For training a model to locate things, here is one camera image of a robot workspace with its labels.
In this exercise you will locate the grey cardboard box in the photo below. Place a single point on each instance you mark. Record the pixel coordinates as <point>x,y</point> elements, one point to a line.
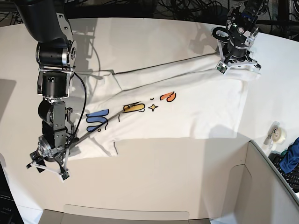
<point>257,193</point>
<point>74,214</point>

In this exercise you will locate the black keyboard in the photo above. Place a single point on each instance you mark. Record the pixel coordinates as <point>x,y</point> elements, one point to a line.
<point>292,178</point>

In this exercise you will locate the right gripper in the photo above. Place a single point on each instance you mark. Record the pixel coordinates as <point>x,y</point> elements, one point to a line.
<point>46,161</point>

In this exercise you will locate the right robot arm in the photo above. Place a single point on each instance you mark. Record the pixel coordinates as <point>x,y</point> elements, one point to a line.
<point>46,22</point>

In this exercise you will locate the blue cloth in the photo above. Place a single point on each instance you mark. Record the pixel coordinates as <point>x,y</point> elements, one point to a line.
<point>291,158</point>

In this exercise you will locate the clear tape roll dispenser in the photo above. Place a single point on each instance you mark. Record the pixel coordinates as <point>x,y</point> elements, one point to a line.
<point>275,136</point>

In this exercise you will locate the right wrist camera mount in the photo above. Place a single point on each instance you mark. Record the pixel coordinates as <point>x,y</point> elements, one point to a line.
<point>61,159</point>

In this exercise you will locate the grey cardboard box bottom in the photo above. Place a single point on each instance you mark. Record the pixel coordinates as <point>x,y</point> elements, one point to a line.
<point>74,214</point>

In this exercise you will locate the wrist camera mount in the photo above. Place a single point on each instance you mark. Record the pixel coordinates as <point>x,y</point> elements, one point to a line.
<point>233,63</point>
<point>61,159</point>

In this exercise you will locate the white printed t-shirt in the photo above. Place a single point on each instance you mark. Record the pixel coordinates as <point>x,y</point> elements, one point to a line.
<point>185,99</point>

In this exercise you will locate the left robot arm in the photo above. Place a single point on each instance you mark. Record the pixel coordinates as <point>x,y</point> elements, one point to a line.
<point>244,13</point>

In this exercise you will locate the grey cardboard box right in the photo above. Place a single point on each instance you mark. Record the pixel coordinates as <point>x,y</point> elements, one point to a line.
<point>257,193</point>

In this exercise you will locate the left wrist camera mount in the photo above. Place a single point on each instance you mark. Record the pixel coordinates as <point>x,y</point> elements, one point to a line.
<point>233,63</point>

